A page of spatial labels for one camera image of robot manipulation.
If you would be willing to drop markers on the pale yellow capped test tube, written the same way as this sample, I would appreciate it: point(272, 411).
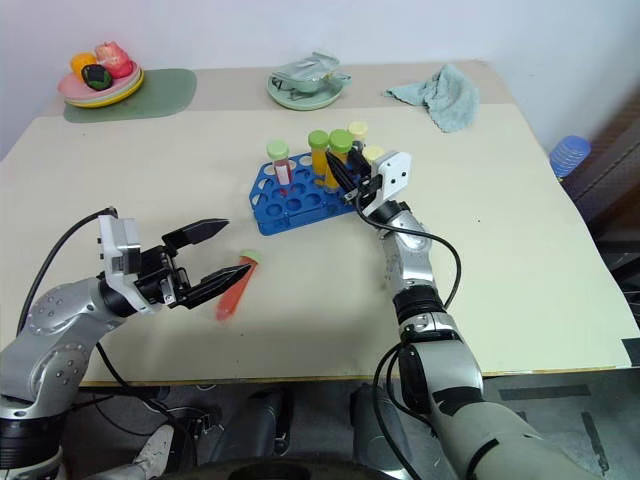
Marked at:
point(372, 152)
point(358, 131)

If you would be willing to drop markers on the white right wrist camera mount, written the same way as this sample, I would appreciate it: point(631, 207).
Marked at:
point(392, 175)

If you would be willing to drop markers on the green placemat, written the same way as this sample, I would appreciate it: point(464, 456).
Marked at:
point(165, 95)

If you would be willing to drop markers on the blue test tube rack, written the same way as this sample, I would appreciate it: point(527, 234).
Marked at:
point(300, 210)

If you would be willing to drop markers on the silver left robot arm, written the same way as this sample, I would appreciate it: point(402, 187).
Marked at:
point(55, 320)

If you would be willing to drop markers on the cream table mat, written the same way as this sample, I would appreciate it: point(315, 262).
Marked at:
point(150, 175)

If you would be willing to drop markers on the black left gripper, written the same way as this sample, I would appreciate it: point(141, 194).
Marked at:
point(157, 275)

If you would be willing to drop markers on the yellow plate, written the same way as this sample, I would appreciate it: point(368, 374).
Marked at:
point(122, 95)

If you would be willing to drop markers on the blue ribbed container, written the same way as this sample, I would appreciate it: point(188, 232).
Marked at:
point(570, 152)

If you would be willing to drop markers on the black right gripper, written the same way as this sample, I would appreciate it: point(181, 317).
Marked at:
point(367, 186)

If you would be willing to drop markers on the light green cloth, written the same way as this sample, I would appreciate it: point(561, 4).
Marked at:
point(450, 97)

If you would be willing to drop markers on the dark brown furniture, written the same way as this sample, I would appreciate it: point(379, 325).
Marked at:
point(615, 200)

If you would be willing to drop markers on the dark round disc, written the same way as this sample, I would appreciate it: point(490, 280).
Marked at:
point(275, 470)

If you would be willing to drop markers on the crumpled grey-green pouch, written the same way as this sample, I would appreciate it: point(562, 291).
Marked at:
point(307, 72)

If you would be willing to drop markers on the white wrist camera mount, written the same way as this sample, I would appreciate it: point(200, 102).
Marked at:
point(122, 250)
point(392, 175)

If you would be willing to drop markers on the white shoe-shaped object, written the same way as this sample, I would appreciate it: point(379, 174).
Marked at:
point(155, 450)

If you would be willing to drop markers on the black and green toy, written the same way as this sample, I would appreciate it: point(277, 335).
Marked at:
point(96, 76)

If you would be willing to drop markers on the orange green-capped test tube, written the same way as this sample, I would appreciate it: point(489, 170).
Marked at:
point(339, 145)

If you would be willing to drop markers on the plate stack with toy food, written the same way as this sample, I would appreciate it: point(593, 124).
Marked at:
point(75, 90)

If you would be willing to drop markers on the light green plate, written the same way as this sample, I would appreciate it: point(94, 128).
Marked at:
point(300, 100)

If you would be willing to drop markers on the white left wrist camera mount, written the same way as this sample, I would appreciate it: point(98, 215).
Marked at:
point(122, 250)

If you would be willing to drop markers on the red labelled green-capped test tube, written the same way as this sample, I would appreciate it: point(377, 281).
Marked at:
point(281, 167)

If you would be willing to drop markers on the red toy apple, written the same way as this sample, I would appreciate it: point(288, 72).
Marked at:
point(115, 60)

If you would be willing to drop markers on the orange toy pepper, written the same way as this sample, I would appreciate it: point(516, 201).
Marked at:
point(82, 61)

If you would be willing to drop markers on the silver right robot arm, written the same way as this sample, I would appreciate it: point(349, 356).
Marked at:
point(450, 380)

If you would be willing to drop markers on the yellow green-capped test tube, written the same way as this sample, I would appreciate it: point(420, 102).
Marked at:
point(318, 152)

